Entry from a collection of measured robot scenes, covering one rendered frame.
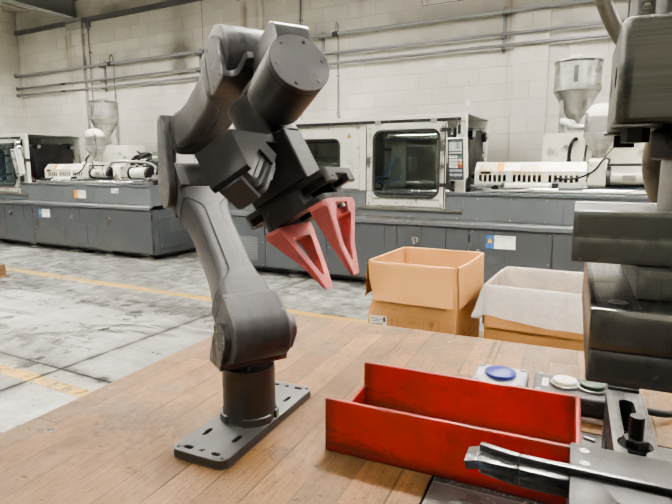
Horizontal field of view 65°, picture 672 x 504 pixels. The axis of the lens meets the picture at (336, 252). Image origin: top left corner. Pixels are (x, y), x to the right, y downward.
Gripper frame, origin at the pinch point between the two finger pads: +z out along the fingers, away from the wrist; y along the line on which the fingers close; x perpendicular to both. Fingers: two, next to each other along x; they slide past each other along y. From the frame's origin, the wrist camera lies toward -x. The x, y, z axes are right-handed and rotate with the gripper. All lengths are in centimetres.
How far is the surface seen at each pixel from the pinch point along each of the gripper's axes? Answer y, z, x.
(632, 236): 23.8, 5.9, -17.0
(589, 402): 12.5, 26.7, 20.1
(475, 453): 7.3, 17.7, -7.4
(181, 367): -38.0, 1.0, 14.0
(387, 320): -87, 24, 208
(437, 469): -0.6, 21.7, 1.6
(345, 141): -145, -135, 448
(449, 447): 1.7, 20.0, 1.5
